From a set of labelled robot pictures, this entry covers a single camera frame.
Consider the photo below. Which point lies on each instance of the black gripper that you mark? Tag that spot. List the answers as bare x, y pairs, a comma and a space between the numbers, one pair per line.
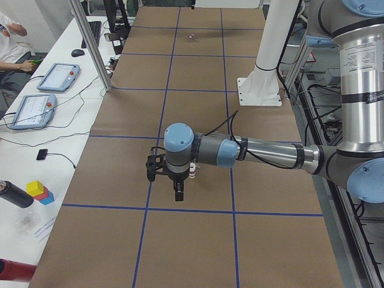
177, 177

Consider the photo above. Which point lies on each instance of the white PPR valve with pipe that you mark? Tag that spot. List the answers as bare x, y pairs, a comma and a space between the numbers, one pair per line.
193, 170

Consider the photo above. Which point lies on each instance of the blue block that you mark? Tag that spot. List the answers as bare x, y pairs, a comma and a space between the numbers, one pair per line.
48, 200

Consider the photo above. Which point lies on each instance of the red block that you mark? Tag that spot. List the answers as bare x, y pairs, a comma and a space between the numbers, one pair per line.
42, 196

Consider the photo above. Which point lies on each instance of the small black box device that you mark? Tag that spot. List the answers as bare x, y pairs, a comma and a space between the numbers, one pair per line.
42, 154

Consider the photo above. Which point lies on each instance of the yellow block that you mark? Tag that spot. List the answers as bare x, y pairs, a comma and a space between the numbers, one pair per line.
34, 188

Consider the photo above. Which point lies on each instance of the clear plastic bag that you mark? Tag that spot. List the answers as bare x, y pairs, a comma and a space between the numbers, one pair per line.
27, 224

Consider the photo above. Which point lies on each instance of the upper teach pendant tablet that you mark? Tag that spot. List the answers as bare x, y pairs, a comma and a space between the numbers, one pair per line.
59, 78

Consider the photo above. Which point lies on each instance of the teach pendant tablet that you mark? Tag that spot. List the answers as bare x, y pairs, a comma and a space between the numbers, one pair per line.
35, 111
59, 78

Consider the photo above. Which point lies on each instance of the lower teach pendant tablet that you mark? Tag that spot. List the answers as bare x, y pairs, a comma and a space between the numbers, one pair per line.
35, 111

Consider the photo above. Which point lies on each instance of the black monitor stand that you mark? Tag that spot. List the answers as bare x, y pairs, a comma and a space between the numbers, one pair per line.
117, 17

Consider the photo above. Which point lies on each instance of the black computer mouse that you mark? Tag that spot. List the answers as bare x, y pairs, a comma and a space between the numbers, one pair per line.
77, 53

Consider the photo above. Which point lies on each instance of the black cylinder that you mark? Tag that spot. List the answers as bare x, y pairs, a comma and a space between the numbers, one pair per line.
15, 195

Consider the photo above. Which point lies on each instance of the black keyboard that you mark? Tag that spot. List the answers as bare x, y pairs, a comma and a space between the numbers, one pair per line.
95, 28

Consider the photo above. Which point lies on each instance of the red cylinder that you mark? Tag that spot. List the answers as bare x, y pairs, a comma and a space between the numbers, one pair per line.
16, 271

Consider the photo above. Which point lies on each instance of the seated person in white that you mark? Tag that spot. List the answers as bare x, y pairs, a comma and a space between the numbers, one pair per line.
17, 63

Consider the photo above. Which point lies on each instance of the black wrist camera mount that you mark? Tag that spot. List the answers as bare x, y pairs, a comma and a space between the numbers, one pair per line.
156, 164

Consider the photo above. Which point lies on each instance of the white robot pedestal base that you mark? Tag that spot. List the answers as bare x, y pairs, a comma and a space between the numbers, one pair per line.
260, 87

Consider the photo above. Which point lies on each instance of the aluminium side rail frame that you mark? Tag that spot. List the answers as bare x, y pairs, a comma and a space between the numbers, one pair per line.
353, 219

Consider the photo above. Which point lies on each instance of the aluminium frame post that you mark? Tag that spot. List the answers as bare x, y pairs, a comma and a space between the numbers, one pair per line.
93, 50

